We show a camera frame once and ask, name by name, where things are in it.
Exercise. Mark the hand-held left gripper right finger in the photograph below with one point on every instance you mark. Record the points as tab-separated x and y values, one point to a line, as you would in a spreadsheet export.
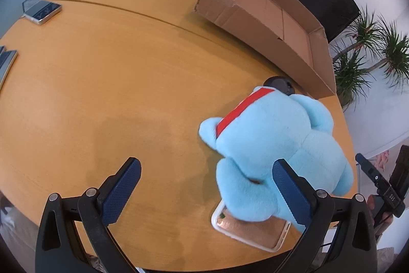
292	196

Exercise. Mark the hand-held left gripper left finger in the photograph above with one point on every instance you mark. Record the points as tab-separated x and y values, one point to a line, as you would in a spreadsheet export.
123	193

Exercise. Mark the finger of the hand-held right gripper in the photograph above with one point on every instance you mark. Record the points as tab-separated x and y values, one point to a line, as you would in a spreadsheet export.
380	183
402	167

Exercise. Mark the beige phone case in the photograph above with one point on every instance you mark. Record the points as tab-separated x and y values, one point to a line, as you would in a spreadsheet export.
255	231

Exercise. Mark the light blue plush toy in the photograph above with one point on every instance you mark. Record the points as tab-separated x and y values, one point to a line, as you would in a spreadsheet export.
281	138

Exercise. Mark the black round rubber object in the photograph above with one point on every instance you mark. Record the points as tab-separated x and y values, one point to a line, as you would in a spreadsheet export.
278	82

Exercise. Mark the brown cardboard box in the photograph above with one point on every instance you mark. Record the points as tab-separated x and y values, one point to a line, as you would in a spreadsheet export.
255	4

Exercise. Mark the spiky palm plant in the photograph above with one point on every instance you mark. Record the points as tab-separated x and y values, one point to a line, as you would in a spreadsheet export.
350	74

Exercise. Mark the silver smartphone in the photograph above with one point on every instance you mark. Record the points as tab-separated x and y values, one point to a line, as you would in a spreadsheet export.
6	65
41	12

